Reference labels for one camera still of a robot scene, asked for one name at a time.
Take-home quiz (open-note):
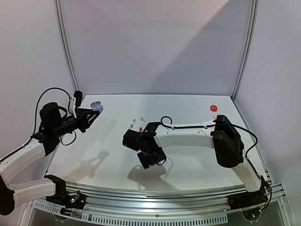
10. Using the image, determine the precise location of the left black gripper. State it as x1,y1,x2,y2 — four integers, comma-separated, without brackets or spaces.
52,108,99,137

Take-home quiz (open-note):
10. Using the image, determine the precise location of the purple charging case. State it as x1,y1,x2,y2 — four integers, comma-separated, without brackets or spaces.
90,101,103,113

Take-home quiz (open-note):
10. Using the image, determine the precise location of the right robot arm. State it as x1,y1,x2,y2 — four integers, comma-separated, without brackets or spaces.
122,115,264,205

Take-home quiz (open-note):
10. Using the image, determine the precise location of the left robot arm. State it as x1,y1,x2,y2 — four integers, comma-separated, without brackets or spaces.
0,102,101,216

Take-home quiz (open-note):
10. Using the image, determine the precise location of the red charging case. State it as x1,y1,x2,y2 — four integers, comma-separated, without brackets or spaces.
210,105,218,112

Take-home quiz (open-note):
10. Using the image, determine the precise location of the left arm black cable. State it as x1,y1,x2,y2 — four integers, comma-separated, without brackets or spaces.
28,87,77,146

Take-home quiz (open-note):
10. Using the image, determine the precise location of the front aluminium rail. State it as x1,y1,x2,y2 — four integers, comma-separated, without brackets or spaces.
27,181,286,212

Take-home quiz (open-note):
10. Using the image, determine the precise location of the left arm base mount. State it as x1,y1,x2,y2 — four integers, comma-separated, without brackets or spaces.
46,190,87,210

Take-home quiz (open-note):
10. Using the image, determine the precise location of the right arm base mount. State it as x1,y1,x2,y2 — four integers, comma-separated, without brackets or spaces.
227,191,268,210

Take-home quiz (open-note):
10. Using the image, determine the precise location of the left aluminium frame post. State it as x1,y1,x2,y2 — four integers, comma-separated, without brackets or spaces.
54,0,80,91

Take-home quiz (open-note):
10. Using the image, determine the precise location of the aluminium frame post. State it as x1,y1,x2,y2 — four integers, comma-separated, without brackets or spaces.
54,0,80,91
231,0,259,102

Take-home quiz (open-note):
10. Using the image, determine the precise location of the right aluminium frame post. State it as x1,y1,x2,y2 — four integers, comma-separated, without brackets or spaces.
231,0,259,102

